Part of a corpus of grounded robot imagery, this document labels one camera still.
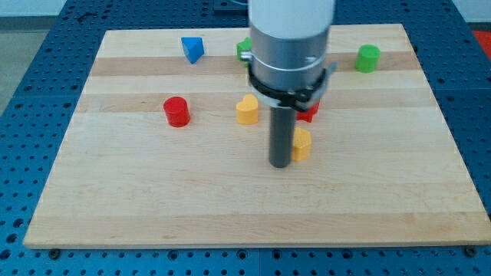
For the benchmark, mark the red cylinder block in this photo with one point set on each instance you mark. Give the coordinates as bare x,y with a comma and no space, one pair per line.
177,111

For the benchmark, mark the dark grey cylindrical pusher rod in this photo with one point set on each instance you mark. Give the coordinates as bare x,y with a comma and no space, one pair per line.
281,133

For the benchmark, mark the blue triangle block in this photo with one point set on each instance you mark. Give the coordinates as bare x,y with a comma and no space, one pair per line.
193,48

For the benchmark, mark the yellow heart block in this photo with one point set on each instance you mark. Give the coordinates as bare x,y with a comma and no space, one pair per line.
247,110

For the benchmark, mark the green block behind arm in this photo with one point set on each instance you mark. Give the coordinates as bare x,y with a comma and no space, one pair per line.
243,51

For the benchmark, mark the light wooden board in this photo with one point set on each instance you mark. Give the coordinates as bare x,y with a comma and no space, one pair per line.
383,171

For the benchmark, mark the green cylinder block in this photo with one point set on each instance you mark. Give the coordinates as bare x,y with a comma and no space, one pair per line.
367,58

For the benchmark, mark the red star block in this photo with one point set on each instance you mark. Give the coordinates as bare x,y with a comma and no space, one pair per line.
308,115

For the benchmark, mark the yellow hexagon block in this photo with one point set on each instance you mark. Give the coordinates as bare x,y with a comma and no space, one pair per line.
301,144

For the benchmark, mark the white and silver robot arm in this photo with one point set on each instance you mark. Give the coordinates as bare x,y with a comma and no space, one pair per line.
286,63

